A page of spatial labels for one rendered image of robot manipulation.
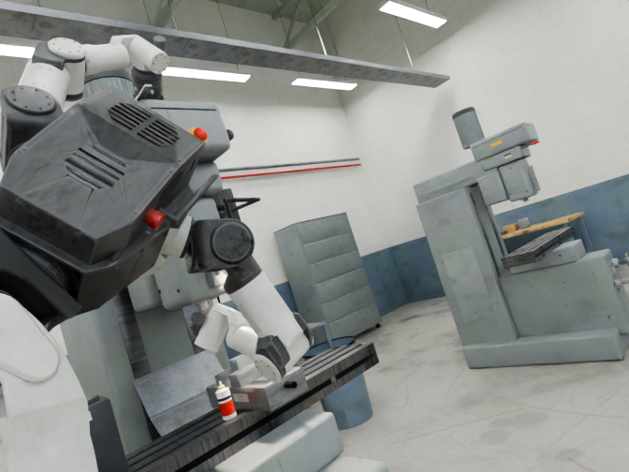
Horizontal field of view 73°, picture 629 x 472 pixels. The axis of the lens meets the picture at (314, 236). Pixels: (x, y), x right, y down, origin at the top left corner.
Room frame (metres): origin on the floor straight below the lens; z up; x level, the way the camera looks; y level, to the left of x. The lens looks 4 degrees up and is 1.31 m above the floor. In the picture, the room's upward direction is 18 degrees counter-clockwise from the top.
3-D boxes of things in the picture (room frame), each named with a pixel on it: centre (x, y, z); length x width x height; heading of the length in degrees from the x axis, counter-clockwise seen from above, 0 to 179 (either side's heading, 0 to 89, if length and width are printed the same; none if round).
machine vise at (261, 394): (1.39, 0.33, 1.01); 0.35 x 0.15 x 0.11; 44
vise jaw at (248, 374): (1.38, 0.31, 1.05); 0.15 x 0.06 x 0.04; 134
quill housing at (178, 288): (1.38, 0.40, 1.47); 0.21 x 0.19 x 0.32; 134
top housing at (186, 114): (1.38, 0.41, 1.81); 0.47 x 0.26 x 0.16; 44
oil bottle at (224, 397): (1.29, 0.40, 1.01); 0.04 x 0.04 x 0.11
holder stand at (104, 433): (1.09, 0.75, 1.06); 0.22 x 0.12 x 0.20; 127
